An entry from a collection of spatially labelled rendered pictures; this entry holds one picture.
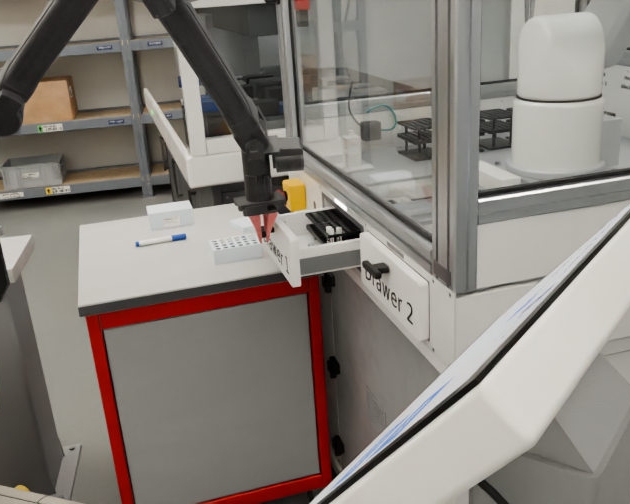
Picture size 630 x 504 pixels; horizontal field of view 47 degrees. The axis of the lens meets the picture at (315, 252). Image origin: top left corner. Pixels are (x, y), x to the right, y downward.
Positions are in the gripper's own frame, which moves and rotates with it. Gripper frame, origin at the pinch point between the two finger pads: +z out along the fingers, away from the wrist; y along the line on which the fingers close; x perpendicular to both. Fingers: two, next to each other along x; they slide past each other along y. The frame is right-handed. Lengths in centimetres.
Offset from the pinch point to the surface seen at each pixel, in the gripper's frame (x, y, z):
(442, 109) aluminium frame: -48, 19, -33
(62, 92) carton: 386, -54, 15
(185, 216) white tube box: 59, -11, 11
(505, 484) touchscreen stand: -98, 1, -10
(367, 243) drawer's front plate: -18.5, 17.1, -2.3
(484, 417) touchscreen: -113, -10, -29
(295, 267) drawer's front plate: -11.6, 3.8, 3.1
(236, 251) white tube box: 23.7, -2.6, 11.1
